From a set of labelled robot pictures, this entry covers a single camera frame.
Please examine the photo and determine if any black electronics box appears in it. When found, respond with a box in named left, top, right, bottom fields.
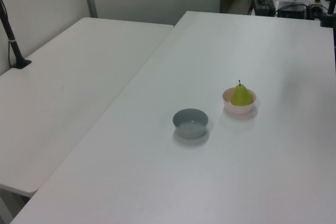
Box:
left=275, top=1, right=308, bottom=19

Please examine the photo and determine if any grey bowl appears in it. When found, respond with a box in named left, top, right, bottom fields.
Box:
left=172, top=108, right=209, bottom=140

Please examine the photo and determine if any black clamp stand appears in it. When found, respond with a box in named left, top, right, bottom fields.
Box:
left=319, top=0, right=336, bottom=28

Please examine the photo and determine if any black box with green light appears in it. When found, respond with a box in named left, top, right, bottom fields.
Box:
left=252, top=0, right=276, bottom=16

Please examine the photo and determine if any pale pink bowl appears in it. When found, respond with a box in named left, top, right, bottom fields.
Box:
left=222, top=87, right=257, bottom=115

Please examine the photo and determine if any black camera stand pole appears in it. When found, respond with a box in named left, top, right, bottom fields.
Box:
left=0, top=0, right=33, bottom=69

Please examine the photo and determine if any white side table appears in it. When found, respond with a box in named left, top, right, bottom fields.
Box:
left=0, top=17, right=175, bottom=198

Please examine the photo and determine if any green pear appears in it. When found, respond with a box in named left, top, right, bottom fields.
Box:
left=230, top=79, right=254, bottom=106

